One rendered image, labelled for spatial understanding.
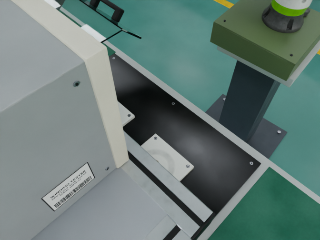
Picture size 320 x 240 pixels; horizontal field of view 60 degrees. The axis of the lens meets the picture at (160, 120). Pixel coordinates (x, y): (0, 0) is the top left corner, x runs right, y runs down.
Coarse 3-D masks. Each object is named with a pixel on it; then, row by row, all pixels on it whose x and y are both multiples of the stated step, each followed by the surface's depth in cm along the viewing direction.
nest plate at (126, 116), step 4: (120, 104) 88; (120, 108) 87; (124, 108) 87; (120, 112) 86; (124, 112) 86; (128, 112) 86; (120, 116) 85; (124, 116) 85; (128, 116) 85; (132, 116) 85; (124, 120) 84; (128, 120) 84; (124, 124) 84
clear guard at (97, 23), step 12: (48, 0) 71; (60, 0) 71; (72, 0) 71; (84, 0) 76; (60, 12) 68; (72, 12) 68; (84, 12) 68; (96, 12) 68; (84, 24) 66; (96, 24) 66; (108, 24) 66; (120, 24) 72; (96, 36) 63; (108, 36) 63
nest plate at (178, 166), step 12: (144, 144) 79; (156, 144) 79; (168, 144) 79; (156, 156) 77; (168, 156) 77; (180, 156) 77; (168, 168) 75; (180, 168) 75; (192, 168) 76; (180, 180) 74
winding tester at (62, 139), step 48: (0, 0) 27; (0, 48) 23; (48, 48) 23; (96, 48) 23; (0, 96) 20; (48, 96) 22; (96, 96) 26; (0, 144) 21; (48, 144) 25; (96, 144) 31; (0, 192) 24; (48, 192) 30
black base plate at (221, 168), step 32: (128, 64) 100; (128, 96) 91; (160, 96) 91; (128, 128) 84; (160, 128) 84; (192, 128) 84; (192, 160) 78; (224, 160) 78; (256, 160) 78; (192, 192) 72; (224, 192) 72
